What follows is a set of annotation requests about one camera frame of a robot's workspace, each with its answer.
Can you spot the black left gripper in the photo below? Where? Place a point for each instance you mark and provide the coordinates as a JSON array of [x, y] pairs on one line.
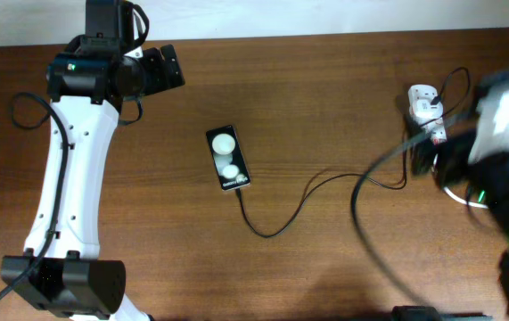
[[158, 80]]

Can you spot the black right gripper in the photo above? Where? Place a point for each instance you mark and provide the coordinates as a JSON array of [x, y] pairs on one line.
[[450, 154]]

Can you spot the black Galaxy smartphone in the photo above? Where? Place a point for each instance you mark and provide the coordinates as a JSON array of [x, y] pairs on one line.
[[227, 157]]

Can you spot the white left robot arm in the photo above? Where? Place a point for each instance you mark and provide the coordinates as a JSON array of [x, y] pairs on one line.
[[59, 270]]

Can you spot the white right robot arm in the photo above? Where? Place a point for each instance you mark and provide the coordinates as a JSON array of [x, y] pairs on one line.
[[490, 175]]

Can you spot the white USB charger adapter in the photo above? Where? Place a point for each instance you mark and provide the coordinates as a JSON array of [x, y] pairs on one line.
[[423, 110]]

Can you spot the white power strip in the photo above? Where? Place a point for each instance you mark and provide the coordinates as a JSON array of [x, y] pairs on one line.
[[435, 127]]

